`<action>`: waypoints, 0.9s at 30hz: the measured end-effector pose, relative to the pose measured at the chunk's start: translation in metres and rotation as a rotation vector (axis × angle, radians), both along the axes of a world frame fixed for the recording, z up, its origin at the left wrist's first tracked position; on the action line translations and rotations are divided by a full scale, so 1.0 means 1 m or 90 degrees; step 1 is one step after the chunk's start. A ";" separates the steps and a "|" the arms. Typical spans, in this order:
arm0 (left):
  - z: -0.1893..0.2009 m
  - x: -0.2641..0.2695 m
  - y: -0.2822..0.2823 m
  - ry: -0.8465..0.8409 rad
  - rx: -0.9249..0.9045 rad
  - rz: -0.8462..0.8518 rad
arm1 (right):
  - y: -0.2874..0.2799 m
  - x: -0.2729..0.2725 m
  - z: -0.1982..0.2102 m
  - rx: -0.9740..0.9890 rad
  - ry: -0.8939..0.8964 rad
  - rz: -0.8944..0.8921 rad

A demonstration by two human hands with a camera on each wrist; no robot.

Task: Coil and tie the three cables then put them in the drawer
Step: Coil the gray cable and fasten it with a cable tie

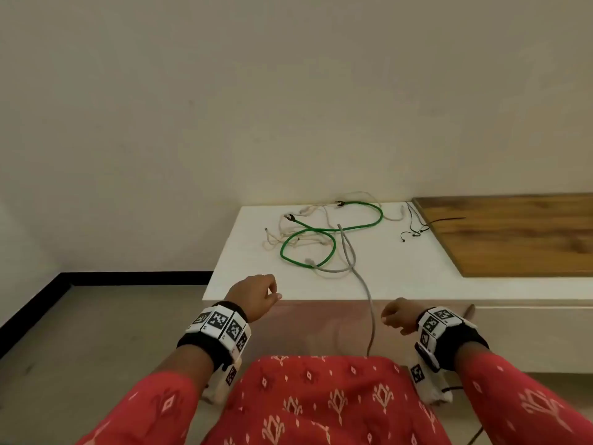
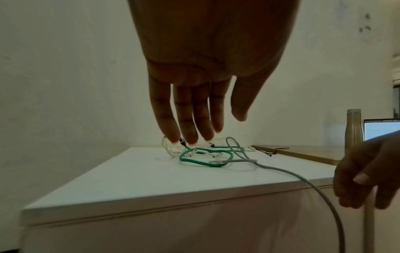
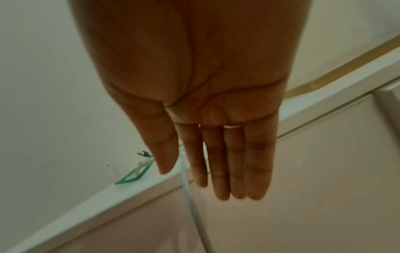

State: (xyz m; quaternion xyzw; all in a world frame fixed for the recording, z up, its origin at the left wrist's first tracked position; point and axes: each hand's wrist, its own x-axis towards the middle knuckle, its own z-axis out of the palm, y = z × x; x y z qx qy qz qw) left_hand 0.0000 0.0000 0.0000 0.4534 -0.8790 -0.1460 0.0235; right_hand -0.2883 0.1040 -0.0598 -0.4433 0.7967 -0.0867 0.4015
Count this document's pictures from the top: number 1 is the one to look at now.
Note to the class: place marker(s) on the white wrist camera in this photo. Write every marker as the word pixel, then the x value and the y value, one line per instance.
pixel 229 377

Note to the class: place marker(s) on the white low table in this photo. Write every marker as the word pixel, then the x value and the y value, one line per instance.
pixel 259 282

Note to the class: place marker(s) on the black wristband with marker tags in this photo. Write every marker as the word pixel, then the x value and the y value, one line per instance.
pixel 217 322
pixel 435 319

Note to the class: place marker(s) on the person's right hand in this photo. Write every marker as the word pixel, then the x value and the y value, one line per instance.
pixel 403 315

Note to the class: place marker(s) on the black baseboard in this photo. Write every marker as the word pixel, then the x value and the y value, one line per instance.
pixel 139 278

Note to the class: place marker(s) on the wooden board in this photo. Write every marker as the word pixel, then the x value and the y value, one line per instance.
pixel 509 240

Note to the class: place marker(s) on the person's left forearm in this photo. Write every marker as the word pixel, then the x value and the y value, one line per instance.
pixel 171 403

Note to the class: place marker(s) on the white marker cube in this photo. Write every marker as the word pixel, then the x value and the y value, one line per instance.
pixel 419 373

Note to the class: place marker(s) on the person's right forearm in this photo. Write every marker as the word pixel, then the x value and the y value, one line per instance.
pixel 509 403

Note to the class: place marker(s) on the person's left hand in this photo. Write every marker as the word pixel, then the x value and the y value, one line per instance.
pixel 252 291

